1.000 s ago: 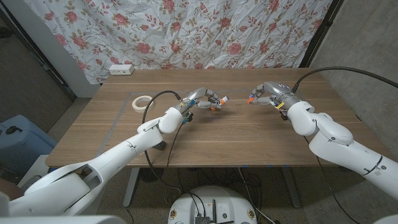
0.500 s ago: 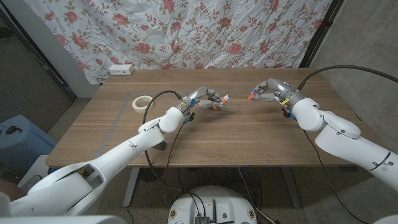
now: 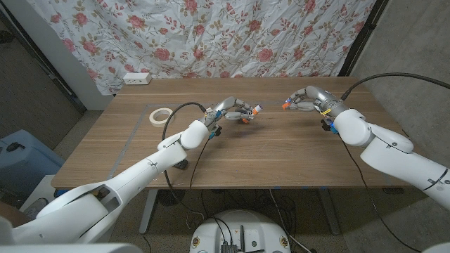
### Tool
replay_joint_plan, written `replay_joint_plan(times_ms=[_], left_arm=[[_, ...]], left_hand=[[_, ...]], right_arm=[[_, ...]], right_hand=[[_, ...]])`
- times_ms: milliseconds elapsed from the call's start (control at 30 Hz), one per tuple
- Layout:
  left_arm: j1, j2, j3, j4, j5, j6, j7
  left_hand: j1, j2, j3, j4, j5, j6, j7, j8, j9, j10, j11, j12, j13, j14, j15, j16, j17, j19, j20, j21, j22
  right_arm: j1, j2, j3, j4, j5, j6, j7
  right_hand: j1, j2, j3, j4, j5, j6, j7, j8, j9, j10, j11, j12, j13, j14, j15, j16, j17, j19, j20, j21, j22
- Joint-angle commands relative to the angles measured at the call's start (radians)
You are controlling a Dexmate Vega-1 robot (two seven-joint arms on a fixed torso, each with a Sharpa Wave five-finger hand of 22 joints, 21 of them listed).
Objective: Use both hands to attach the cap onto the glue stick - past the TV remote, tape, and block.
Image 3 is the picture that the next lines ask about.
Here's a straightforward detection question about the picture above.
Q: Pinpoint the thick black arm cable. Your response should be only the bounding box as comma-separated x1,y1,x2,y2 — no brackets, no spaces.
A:
161,101,208,219
340,72,450,103

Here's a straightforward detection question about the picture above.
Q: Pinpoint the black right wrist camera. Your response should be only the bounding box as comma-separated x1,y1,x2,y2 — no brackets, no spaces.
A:
320,118,338,135

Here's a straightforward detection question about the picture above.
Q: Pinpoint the person's bare leg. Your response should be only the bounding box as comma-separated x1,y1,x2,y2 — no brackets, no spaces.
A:
0,202,25,226

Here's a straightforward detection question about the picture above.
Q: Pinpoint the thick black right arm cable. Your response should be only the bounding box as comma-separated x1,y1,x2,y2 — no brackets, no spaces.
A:
340,72,450,103

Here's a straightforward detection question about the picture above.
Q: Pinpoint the black backdrop stand pole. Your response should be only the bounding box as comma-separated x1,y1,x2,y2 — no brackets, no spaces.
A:
338,0,390,77

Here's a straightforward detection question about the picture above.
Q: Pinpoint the white power strip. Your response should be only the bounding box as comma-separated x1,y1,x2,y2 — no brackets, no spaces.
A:
122,72,153,86

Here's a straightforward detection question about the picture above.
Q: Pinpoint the white robot torso base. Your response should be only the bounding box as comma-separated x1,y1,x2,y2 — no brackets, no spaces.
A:
188,209,292,253

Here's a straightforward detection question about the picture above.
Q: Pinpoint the black floor fan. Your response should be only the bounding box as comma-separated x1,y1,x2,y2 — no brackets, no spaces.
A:
156,188,186,207

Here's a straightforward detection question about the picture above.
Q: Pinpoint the floral backdrop sheet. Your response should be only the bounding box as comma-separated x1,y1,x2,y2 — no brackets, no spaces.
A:
26,0,377,96

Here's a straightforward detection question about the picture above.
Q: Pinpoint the grey table leg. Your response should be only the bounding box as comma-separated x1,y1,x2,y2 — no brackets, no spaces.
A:
318,188,342,235

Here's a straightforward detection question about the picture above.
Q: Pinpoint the grey sneaker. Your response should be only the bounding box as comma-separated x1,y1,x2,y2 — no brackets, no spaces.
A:
22,197,49,219

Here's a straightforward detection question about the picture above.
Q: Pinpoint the white table leg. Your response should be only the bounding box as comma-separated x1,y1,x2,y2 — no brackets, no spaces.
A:
139,188,159,235

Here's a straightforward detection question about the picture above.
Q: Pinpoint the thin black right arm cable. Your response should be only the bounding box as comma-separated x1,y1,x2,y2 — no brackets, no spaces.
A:
337,134,422,253

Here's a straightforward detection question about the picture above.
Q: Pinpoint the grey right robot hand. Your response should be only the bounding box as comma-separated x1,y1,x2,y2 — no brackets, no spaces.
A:
284,85,347,117

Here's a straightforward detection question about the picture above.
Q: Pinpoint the blue plastic bin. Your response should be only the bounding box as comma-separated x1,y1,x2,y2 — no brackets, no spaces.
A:
0,129,66,197

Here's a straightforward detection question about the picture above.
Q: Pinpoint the orange and white glue stick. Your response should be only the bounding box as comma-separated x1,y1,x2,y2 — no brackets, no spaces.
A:
241,103,264,124

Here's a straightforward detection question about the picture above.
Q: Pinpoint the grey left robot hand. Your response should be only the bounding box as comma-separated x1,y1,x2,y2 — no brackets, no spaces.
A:
205,96,255,124

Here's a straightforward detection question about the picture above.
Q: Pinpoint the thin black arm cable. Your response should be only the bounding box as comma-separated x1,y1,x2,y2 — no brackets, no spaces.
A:
189,137,212,193
337,134,422,253

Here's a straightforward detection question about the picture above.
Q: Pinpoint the beige masking tape roll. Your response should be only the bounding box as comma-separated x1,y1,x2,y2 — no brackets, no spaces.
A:
148,107,176,128

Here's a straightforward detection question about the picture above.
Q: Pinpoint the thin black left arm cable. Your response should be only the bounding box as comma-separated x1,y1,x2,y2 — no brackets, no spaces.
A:
189,137,212,193

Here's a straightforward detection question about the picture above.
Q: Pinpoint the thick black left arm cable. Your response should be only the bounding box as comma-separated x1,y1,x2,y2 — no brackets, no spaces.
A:
161,101,208,219

